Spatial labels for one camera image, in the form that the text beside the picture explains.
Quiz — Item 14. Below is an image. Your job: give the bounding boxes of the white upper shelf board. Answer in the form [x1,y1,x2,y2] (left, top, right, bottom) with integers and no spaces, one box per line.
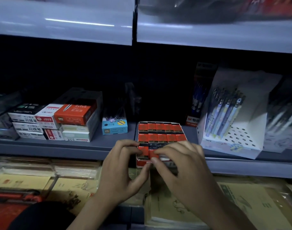
[0,0,134,46]
[136,0,292,55]

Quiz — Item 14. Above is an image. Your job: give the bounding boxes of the black white pen box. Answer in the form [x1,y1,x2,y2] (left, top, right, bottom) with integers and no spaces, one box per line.
[8,102,46,124]

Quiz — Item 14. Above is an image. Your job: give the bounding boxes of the wrapped beige paper pack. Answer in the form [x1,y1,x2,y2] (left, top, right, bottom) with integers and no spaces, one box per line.
[51,159,102,180]
[0,156,56,177]

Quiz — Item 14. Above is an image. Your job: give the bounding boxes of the white red refill box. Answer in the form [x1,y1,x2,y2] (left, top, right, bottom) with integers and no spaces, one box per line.
[44,128,65,141]
[34,104,65,130]

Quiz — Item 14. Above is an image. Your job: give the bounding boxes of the dark blue pen box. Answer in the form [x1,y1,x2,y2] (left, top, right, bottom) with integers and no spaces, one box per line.
[186,62,218,128]

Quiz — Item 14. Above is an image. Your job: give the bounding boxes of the rows of red erasers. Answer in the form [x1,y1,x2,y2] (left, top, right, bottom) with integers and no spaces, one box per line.
[138,123,187,159]

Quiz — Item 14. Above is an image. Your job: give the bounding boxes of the yellow paper pack green print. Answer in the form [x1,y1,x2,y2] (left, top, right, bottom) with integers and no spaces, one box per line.
[216,181,292,230]

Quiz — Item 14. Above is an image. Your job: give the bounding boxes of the dark blurred goods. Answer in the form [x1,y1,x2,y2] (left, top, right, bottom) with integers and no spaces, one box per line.
[138,0,247,23]

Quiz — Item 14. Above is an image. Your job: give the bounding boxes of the white perforated pen display box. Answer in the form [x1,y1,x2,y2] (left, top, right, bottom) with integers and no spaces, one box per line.
[198,68,283,160]

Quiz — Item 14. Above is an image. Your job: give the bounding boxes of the person's right forearm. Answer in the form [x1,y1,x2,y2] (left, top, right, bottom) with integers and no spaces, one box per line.
[191,187,257,230]

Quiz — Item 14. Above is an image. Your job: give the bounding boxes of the plain yellow paper pack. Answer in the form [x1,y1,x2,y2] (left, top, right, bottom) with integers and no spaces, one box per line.
[0,174,52,191]

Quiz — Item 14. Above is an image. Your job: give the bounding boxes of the stack of grey boxes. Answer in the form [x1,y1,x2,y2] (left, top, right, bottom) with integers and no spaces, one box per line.
[0,91,23,141]

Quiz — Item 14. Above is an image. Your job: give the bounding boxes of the red blurred packages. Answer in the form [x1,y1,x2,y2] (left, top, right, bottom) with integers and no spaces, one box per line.
[242,0,292,16]

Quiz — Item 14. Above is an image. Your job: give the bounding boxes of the small light blue box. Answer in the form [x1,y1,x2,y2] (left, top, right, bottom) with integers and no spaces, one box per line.
[102,110,128,135]

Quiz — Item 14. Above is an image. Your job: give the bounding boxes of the red white display carton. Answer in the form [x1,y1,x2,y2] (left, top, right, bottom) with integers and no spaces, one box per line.
[136,121,189,168]

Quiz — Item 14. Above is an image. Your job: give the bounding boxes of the person's left hand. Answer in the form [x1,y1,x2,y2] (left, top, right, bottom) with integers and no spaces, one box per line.
[96,139,152,204]

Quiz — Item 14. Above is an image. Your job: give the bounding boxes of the red flat package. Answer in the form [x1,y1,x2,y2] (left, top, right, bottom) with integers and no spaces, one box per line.
[0,192,43,230]

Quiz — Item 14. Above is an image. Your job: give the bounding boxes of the yellow printed paper pack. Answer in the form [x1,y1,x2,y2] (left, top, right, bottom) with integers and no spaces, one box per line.
[46,177,100,215]

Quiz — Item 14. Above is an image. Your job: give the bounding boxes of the person's left forearm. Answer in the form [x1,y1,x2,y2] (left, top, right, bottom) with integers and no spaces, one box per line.
[67,195,119,230]

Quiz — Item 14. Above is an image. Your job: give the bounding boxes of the yellow paper pack with drawing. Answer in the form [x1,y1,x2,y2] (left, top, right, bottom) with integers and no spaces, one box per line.
[145,170,210,228]

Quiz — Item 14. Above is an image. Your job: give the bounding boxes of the pale pen display box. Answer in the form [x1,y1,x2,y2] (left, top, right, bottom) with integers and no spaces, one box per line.
[263,78,292,154]

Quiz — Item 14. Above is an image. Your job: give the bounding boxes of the pale green box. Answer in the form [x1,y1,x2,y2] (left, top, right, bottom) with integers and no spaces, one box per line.
[59,110,100,142]

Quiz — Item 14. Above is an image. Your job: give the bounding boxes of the orange pen box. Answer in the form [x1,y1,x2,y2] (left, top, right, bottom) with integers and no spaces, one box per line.
[54,101,97,126]

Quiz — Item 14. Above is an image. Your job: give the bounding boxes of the bunch of pastel pens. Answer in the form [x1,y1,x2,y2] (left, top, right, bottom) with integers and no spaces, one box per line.
[204,87,246,139]

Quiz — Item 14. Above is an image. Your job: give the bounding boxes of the person's right hand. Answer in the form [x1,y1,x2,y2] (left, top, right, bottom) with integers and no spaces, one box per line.
[151,141,223,214]

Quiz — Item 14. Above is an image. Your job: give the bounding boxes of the person's black clothing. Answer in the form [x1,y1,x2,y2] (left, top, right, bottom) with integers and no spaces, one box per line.
[8,201,76,230]

